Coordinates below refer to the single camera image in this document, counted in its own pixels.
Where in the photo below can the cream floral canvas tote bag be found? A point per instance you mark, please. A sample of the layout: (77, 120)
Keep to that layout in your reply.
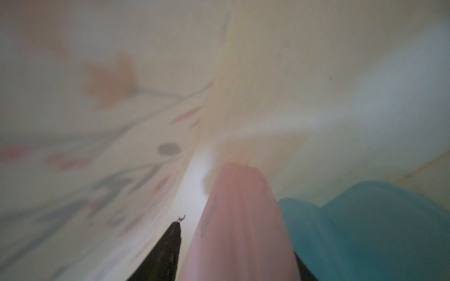
(117, 116)

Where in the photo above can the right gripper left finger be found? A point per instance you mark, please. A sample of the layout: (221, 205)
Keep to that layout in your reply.
(162, 262)

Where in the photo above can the blue grey pencil case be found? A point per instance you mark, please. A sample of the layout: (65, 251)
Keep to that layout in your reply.
(373, 231)

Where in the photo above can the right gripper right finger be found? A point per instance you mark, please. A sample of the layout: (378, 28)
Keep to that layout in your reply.
(305, 273)

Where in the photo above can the pink pencil case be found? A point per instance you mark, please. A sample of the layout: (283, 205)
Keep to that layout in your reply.
(241, 235)

